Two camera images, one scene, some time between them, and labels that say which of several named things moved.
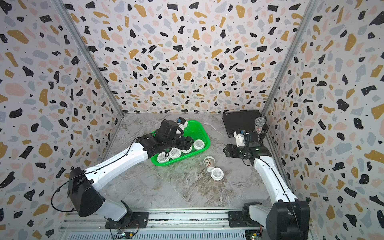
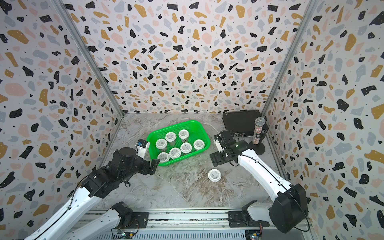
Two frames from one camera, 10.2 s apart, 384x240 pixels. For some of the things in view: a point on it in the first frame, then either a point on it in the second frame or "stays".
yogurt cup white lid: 162,158 stays
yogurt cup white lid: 175,153 stays
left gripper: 186,143 -> 146,169
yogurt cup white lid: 186,151 stays
